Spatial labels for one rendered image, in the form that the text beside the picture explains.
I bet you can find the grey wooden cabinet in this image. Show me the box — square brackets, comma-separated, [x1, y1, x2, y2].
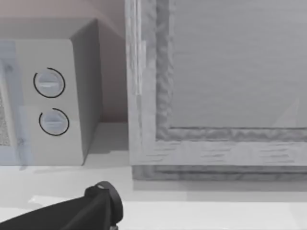
[124, 0, 307, 182]

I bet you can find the pale microwave knob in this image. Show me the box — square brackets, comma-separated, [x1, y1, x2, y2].
[33, 67, 66, 98]
[38, 108, 70, 137]

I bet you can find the pale microwave oven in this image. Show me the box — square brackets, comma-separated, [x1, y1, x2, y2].
[0, 18, 101, 166]

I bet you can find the glass microwave door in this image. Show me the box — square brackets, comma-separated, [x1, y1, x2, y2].
[0, 40, 34, 166]

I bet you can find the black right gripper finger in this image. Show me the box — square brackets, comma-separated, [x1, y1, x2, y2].
[0, 181, 124, 230]

